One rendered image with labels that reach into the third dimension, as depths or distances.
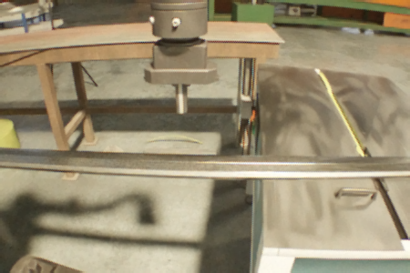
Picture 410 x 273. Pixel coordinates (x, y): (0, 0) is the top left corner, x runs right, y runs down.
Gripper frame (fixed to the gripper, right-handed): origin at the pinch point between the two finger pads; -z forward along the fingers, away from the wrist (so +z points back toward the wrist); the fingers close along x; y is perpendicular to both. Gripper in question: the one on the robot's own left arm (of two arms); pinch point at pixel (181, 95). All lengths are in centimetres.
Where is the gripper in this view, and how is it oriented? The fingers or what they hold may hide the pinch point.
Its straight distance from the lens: 52.3
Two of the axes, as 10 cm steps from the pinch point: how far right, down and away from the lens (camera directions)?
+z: 0.0, -8.5, -5.2
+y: 0.4, -5.2, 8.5
